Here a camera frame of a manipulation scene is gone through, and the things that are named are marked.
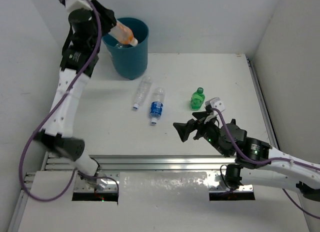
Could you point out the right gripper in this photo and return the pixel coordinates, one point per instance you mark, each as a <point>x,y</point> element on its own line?
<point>183,129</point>

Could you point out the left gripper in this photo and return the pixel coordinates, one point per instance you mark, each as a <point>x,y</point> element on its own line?
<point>105,18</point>

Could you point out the orange bottle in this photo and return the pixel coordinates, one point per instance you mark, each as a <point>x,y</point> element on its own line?
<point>123,34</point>

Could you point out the clear bottle white cap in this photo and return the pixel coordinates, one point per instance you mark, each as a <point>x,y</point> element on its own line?
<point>122,46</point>

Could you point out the clear bottle blue label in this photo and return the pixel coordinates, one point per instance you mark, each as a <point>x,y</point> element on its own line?
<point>156,106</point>

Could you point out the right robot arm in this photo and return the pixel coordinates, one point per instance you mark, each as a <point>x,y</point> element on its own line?
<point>255,160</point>

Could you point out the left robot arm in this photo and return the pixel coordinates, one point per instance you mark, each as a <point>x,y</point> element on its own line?
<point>79,57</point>

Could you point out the teal plastic bin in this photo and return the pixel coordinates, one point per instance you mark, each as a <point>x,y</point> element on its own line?
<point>130,62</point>

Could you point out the green plastic bottle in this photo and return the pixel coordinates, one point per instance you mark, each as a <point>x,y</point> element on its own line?
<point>197,99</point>

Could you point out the clear bottle blue cap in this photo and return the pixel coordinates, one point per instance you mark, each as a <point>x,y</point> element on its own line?
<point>142,92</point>

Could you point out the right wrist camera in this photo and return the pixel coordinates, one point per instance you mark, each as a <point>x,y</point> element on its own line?
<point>214,103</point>

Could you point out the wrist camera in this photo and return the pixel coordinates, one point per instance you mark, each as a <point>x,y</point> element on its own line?
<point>214,103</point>
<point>72,5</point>

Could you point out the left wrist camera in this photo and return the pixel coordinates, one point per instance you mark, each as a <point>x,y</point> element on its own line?
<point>72,5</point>

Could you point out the aluminium front rail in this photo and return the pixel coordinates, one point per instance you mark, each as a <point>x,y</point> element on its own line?
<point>123,163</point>

